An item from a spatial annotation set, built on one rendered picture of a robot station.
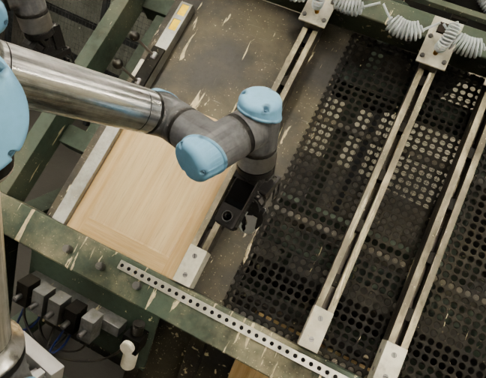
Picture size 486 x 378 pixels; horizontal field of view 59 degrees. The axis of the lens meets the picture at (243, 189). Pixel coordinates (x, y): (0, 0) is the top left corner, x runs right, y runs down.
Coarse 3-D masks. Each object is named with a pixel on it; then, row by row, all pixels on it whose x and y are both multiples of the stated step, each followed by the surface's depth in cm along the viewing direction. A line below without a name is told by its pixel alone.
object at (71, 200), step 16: (176, 16) 166; (176, 32) 164; (160, 64) 163; (112, 128) 155; (96, 144) 154; (112, 144) 155; (96, 160) 152; (80, 176) 151; (80, 192) 149; (64, 208) 148
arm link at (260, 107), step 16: (240, 96) 71; (256, 96) 71; (272, 96) 71; (240, 112) 71; (256, 112) 69; (272, 112) 69; (256, 128) 70; (272, 128) 72; (256, 144) 71; (272, 144) 75
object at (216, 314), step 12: (120, 264) 140; (144, 276) 138; (156, 288) 136; (168, 288) 136; (180, 300) 135; (192, 300) 134; (204, 312) 133; (216, 312) 133; (228, 324) 132; (240, 324) 131; (252, 336) 130; (264, 336) 130; (276, 348) 128; (288, 348) 128; (300, 360) 127; (312, 360) 127; (324, 372) 126; (336, 372) 125
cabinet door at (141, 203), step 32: (128, 160) 154; (160, 160) 153; (96, 192) 151; (128, 192) 150; (160, 192) 149; (192, 192) 148; (96, 224) 148; (128, 224) 147; (160, 224) 146; (192, 224) 145; (128, 256) 144; (160, 256) 143
